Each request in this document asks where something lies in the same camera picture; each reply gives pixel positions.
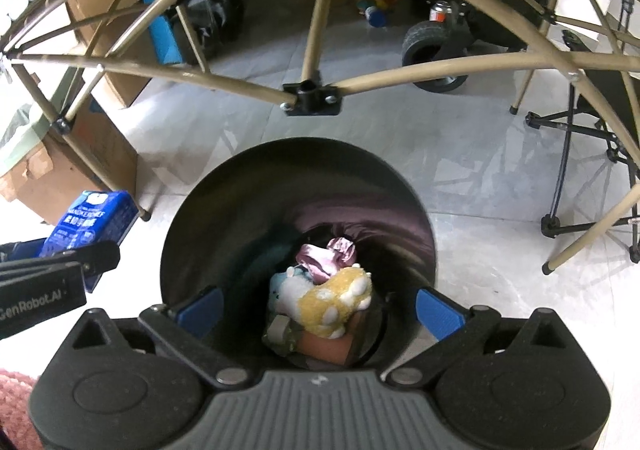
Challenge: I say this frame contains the black round bin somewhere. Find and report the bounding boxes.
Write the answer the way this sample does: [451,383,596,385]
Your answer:
[160,137,440,371]

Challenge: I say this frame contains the yellow plush toy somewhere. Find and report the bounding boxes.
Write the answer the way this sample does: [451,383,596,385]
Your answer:
[297,266,373,338]

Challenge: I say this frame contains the purple bag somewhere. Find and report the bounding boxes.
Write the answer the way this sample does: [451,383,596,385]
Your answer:
[295,236,358,281]

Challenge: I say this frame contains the blue tissue packet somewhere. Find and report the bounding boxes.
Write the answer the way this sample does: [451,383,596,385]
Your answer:
[39,189,140,295]

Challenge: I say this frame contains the blue round toy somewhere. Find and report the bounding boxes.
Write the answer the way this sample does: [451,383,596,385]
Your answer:
[356,0,397,27]

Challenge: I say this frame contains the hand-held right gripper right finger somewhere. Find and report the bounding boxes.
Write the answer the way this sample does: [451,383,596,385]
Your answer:
[386,287,566,388]

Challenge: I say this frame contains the red brown sponge block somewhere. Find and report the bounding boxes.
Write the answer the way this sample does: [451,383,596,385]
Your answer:
[295,310,371,367]

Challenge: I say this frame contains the black folding wagon cart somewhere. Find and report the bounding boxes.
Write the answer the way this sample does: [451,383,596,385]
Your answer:
[227,0,563,94]

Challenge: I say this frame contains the black folding chair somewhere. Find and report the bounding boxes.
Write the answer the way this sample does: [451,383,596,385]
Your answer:
[525,28,640,263]

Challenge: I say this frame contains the cardboard box with green liner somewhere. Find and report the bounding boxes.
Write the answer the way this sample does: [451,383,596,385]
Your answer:
[0,75,138,226]

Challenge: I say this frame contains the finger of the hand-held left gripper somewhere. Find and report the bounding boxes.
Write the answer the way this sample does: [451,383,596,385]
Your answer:
[47,240,122,277]

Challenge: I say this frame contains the blue box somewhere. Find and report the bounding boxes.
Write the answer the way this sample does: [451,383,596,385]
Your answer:
[139,0,186,66]

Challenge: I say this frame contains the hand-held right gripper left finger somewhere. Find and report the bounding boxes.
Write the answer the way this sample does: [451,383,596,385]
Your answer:
[72,286,251,388]

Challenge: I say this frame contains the dark grey bag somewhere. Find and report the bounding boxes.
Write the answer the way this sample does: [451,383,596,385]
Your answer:
[180,0,246,64]

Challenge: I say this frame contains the tan folding table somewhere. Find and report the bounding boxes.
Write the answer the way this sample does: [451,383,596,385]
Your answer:
[0,0,640,276]

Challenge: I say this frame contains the pink fluffy fabric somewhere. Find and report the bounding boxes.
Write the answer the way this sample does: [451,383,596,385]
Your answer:
[0,369,40,450]

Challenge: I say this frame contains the grey green small object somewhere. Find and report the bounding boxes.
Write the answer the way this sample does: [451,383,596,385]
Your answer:
[262,315,301,356]

